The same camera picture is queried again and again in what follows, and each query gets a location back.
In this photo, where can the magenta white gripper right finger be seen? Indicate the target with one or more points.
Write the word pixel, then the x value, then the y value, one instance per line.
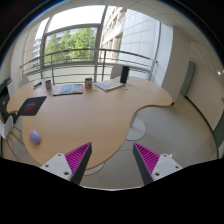
pixel 153 166

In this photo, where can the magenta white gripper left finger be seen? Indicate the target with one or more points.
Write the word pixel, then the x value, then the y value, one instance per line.
pixel 70 166

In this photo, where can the lilac computer mouse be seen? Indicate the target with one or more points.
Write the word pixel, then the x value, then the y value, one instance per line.
pixel 34 136

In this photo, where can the black mouse pad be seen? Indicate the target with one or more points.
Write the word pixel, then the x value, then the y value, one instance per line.
pixel 31 106

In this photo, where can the wooden curved table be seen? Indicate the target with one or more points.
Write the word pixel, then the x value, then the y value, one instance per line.
pixel 101 118

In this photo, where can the white chair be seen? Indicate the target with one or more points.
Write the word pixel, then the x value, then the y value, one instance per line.
pixel 7 133

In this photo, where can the decorated can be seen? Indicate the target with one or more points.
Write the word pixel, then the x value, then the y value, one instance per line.
pixel 48 85

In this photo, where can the patterned mug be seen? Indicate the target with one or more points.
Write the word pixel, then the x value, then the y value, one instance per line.
pixel 88 82

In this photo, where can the open book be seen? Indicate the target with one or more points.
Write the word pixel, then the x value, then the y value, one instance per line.
pixel 108 85

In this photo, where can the grey door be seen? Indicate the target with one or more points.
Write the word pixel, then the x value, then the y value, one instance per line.
pixel 188 78

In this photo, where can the black speaker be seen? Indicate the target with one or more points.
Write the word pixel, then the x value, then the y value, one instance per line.
pixel 124 74

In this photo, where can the metal balcony railing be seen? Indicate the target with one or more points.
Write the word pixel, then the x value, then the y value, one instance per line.
pixel 74 66

